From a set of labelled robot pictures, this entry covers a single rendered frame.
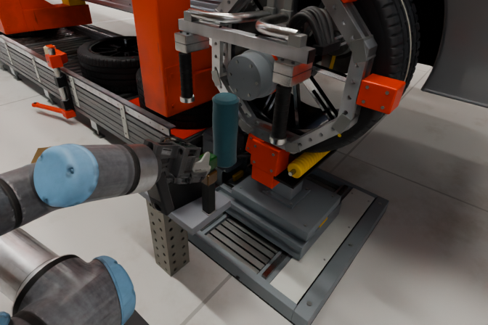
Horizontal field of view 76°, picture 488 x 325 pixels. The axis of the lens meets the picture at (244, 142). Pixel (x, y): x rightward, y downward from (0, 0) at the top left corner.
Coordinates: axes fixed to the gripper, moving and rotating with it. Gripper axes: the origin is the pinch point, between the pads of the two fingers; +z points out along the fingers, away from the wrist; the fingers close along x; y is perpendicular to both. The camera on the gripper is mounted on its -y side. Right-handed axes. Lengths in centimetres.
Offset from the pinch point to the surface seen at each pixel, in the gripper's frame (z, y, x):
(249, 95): 14.4, 20.0, 2.4
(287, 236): 60, -32, -8
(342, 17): 17, 45, -15
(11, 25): 55, 14, 244
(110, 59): 71, 13, 144
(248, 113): 40.1, 12.7, 15.5
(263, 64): 13.5, 29.0, 0.3
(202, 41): 9.7, 30.5, 19.6
